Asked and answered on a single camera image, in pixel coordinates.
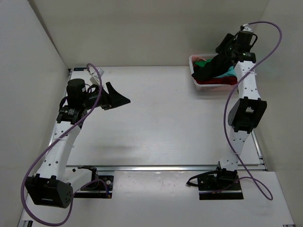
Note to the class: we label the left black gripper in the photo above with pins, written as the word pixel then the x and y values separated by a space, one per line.
pixel 108 99

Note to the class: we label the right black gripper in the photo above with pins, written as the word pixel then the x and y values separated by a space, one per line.
pixel 227 56

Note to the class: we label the black t shirt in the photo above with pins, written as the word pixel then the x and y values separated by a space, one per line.
pixel 216 67

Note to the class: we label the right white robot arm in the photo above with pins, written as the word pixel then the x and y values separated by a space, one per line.
pixel 248 110

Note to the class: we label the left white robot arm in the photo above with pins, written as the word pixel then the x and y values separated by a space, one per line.
pixel 52 185

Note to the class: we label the teal t shirt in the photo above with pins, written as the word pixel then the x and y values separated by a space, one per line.
pixel 230 73

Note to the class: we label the green t shirt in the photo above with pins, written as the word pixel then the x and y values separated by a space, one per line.
pixel 201 63

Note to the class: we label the pink t shirt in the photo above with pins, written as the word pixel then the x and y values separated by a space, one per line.
pixel 197 58

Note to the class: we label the red t shirt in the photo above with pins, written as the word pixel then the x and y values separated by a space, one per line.
pixel 229 80

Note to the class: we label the blue label sticker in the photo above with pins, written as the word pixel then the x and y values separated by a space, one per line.
pixel 80 69

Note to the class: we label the white plastic laundry basket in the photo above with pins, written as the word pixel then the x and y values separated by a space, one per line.
pixel 211 87

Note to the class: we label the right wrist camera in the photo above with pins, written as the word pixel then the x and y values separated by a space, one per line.
pixel 245 29

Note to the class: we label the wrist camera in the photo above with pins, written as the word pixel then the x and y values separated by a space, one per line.
pixel 94 78
pixel 245 29

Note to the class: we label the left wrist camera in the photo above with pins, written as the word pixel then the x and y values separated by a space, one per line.
pixel 94 78

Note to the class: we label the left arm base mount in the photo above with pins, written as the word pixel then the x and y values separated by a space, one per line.
pixel 94 184

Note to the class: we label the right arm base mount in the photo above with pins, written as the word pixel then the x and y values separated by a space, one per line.
pixel 219 184

